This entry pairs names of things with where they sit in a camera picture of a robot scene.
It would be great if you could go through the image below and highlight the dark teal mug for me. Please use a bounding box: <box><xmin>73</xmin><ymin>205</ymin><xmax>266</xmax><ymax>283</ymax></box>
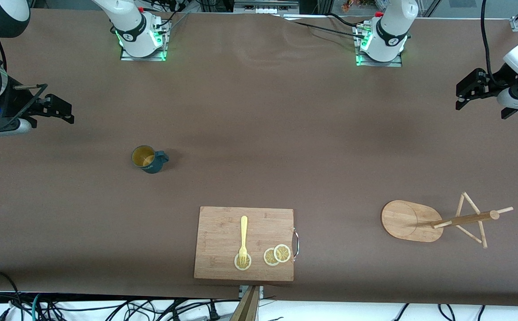
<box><xmin>131</xmin><ymin>145</ymin><xmax>170</xmax><ymax>174</ymax></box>

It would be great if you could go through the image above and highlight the wooden cup rack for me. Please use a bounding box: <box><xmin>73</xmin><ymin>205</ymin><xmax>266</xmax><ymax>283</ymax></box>
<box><xmin>381</xmin><ymin>192</ymin><xmax>514</xmax><ymax>249</ymax></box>

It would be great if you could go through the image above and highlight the brown table cover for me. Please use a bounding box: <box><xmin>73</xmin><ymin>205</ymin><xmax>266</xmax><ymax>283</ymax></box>
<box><xmin>0</xmin><ymin>8</ymin><xmax>518</xmax><ymax>308</ymax></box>

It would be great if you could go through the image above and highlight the bamboo cutting board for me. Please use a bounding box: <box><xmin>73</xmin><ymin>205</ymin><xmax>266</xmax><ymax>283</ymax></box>
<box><xmin>194</xmin><ymin>206</ymin><xmax>295</xmax><ymax>282</ymax></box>

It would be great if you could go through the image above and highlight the yellow plastic fork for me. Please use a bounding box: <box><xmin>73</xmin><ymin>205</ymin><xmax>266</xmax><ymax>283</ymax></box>
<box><xmin>238</xmin><ymin>216</ymin><xmax>249</xmax><ymax>266</ymax></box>

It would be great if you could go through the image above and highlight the grey power strip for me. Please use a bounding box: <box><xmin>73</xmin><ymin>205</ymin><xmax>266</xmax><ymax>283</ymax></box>
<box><xmin>234</xmin><ymin>0</ymin><xmax>300</xmax><ymax>15</ymax></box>

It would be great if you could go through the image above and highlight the wooden beam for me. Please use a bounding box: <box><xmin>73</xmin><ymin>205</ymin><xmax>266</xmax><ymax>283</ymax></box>
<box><xmin>230</xmin><ymin>285</ymin><xmax>260</xmax><ymax>321</ymax></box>

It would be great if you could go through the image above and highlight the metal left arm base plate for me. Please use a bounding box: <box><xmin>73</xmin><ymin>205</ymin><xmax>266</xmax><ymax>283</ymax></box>
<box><xmin>355</xmin><ymin>25</ymin><xmax>403</xmax><ymax>67</ymax></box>

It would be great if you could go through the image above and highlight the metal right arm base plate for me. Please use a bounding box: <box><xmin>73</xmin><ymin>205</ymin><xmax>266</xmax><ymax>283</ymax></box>
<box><xmin>120</xmin><ymin>20</ymin><xmax>169</xmax><ymax>62</ymax></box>

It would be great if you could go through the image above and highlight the short black table cable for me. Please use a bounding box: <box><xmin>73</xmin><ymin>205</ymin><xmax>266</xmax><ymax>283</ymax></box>
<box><xmin>328</xmin><ymin>12</ymin><xmax>364</xmax><ymax>29</ymax></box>

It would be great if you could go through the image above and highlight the long black table cable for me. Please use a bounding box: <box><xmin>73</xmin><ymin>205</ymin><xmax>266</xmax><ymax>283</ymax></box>
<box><xmin>281</xmin><ymin>16</ymin><xmax>367</xmax><ymax>40</ymax></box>

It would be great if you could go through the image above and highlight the metal bracket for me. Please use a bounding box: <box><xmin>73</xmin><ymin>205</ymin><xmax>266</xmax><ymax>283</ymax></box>
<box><xmin>238</xmin><ymin>285</ymin><xmax>264</xmax><ymax>299</ymax></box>

